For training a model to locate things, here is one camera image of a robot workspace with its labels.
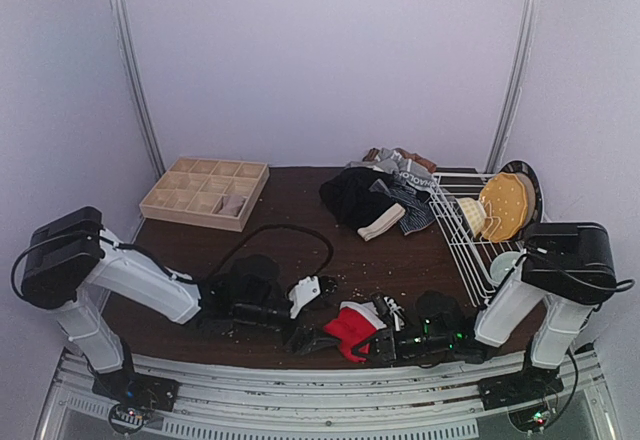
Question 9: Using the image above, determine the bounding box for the cream checkered bowl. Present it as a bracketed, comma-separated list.
[455, 197, 501, 239]

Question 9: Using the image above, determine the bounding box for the grey lettered underwear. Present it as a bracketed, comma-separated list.
[346, 148, 436, 194]

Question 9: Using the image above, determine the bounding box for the yellow dotted plate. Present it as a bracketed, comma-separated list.
[479, 172, 529, 243]

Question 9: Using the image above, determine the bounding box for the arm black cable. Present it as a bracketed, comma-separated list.
[524, 244, 636, 431]
[9, 223, 335, 306]

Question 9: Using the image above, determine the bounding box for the tan beige underwear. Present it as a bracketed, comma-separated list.
[362, 147, 437, 173]

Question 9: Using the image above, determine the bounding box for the wooden compartment tray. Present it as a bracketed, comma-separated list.
[140, 157, 270, 232]

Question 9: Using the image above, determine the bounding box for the black underwear white waistband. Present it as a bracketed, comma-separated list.
[319, 167, 406, 242]

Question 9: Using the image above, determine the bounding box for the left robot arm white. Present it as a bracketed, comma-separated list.
[10, 206, 337, 385]

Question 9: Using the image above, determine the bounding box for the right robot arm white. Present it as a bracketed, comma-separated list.
[350, 222, 617, 370]

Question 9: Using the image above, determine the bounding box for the left metal frame post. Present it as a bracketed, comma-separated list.
[109, 0, 166, 179]

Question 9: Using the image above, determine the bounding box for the pink and white underwear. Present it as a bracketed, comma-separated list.
[218, 194, 246, 217]

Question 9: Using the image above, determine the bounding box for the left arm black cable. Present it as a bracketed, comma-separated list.
[9, 223, 335, 306]

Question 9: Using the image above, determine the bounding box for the striped dark underwear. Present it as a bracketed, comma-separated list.
[369, 178, 436, 236]

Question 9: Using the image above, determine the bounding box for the right metal frame post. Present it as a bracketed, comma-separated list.
[485, 0, 540, 173]

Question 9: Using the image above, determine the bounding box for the metal frame post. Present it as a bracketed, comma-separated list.
[109, 0, 166, 179]
[485, 0, 540, 173]

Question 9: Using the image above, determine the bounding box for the white wire dish rack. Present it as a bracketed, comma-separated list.
[431, 168, 525, 307]

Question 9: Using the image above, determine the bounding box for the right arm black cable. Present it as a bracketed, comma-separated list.
[524, 244, 636, 431]

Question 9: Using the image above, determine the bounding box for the dark round plate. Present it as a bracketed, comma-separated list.
[500, 160, 544, 230]

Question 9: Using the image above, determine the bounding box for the white bowl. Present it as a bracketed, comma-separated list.
[489, 251, 521, 287]

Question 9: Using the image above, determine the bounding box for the red underwear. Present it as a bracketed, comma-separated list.
[323, 301, 387, 363]

